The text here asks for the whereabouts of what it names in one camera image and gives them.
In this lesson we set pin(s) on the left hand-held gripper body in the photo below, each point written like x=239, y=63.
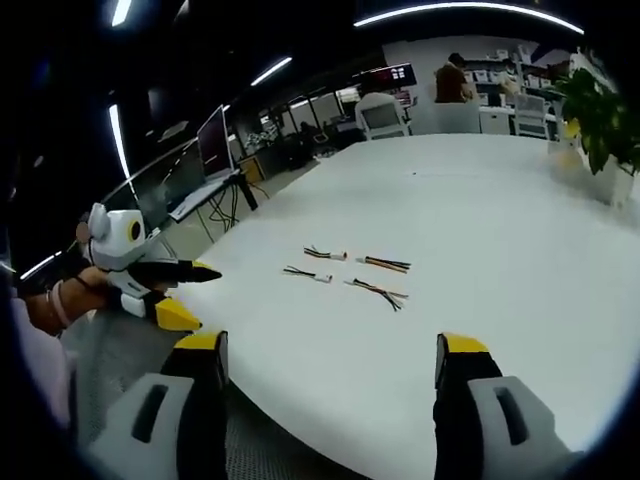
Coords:
x=112, y=235

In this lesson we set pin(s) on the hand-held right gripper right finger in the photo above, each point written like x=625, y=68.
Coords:
x=465, y=400

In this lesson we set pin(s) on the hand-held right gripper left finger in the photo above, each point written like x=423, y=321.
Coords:
x=200, y=400

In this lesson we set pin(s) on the person's left hand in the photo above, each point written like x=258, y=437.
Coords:
x=92, y=287

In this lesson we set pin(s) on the grey side desk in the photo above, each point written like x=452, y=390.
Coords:
x=200, y=197

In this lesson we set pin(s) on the orange cabinet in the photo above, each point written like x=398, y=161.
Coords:
x=251, y=168

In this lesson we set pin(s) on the computer monitor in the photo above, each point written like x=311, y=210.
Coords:
x=215, y=142

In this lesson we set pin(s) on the person's lavender clothing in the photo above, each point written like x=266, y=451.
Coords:
x=40, y=370

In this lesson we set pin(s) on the straight ceiling light strip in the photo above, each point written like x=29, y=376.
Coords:
x=272, y=70

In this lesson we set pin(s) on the white plant pot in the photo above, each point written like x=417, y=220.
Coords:
x=617, y=182

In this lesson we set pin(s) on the yellow toy figure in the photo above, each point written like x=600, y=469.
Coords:
x=567, y=147

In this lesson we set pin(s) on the white mesh office chair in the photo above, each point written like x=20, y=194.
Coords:
x=532, y=115

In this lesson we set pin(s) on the green potted plant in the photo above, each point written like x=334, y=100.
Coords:
x=597, y=115

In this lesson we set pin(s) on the white storage shelves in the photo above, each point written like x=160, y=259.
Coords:
x=492, y=75

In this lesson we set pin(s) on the curved ceiling light strip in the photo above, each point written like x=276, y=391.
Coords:
x=450, y=9

